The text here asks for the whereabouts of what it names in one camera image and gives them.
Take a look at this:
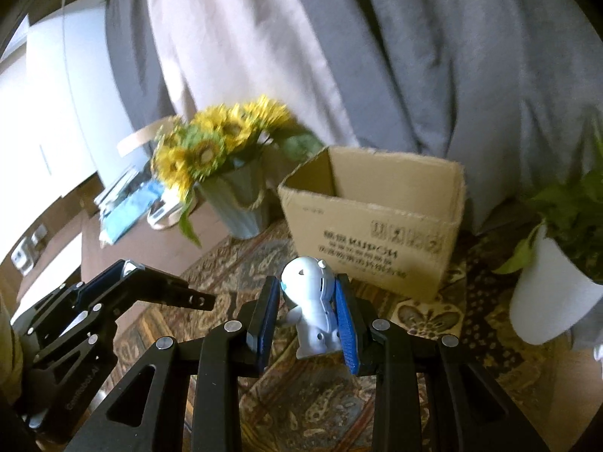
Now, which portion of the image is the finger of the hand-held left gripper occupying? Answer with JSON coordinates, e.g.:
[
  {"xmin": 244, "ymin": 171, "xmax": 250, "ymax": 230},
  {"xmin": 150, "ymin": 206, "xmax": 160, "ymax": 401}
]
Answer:
[{"xmin": 70, "ymin": 259, "xmax": 216, "ymax": 335}]

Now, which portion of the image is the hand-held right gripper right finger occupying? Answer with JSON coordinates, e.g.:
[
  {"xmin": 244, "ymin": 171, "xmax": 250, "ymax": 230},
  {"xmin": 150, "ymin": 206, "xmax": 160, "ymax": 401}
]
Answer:
[{"xmin": 334, "ymin": 273, "xmax": 549, "ymax": 452}]

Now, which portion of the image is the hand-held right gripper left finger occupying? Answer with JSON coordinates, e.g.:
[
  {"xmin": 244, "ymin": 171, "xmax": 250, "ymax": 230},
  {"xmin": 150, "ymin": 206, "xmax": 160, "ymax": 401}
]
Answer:
[{"xmin": 78, "ymin": 275, "xmax": 283, "ymax": 452}]

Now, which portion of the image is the white toy robot figure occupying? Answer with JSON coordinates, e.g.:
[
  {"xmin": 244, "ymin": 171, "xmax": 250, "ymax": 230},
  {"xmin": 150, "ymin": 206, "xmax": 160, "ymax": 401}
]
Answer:
[{"xmin": 275, "ymin": 257, "xmax": 342, "ymax": 359}]

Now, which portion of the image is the brown cardboard box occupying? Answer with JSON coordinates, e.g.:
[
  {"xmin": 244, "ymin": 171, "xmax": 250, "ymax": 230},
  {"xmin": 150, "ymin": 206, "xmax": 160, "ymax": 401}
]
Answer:
[{"xmin": 278, "ymin": 146, "xmax": 467, "ymax": 302}]

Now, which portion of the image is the blue packet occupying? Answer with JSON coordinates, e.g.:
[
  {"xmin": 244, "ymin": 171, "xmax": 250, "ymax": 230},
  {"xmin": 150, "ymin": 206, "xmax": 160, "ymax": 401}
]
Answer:
[{"xmin": 101, "ymin": 183, "xmax": 163, "ymax": 248}]

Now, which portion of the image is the brown patterned tablecloth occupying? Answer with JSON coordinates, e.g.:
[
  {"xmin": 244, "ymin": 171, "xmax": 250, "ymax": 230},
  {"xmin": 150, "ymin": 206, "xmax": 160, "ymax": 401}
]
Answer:
[{"xmin": 110, "ymin": 219, "xmax": 603, "ymax": 452}]

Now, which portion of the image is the yellow sunflower bouquet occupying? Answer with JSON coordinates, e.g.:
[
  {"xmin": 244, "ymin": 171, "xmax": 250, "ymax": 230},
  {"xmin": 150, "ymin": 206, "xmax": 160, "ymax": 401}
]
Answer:
[{"xmin": 151, "ymin": 96, "xmax": 326, "ymax": 248}]

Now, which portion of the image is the tan paper strip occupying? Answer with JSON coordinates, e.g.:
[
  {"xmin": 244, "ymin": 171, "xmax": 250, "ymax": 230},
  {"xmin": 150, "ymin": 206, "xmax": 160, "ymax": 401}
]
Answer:
[{"xmin": 117, "ymin": 118, "xmax": 182, "ymax": 156}]

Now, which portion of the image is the white ribbed plant pot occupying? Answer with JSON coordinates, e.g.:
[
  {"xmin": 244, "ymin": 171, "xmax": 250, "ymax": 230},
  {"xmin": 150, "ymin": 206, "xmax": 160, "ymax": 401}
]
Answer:
[{"xmin": 509, "ymin": 223, "xmax": 603, "ymax": 345}]

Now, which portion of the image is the white cabinet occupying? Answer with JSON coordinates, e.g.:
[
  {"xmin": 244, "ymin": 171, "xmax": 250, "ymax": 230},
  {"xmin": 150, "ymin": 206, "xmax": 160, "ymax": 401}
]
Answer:
[{"xmin": 0, "ymin": 2, "xmax": 137, "ymax": 227}]

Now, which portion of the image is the green leafy plant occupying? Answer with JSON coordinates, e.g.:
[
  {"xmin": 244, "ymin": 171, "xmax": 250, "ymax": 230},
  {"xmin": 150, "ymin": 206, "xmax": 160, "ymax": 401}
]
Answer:
[{"xmin": 492, "ymin": 136, "xmax": 603, "ymax": 288}]

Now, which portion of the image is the white curtain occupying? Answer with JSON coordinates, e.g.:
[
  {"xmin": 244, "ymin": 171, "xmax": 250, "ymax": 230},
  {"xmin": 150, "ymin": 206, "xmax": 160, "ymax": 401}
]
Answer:
[{"xmin": 144, "ymin": 0, "xmax": 361, "ymax": 151}]

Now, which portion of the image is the grey curtain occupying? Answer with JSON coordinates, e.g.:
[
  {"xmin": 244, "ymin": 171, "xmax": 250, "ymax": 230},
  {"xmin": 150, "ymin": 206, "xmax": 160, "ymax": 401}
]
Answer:
[{"xmin": 104, "ymin": 0, "xmax": 603, "ymax": 236}]

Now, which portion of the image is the teal vase with rope handle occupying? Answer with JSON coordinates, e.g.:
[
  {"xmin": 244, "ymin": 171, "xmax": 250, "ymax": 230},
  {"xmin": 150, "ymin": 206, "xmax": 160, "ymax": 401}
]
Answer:
[{"xmin": 198, "ymin": 157, "xmax": 271, "ymax": 240}]

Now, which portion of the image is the wall socket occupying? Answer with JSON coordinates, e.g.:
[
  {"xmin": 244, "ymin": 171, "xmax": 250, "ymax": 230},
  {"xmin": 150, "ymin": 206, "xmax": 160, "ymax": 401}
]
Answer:
[{"xmin": 12, "ymin": 226, "xmax": 48, "ymax": 276}]

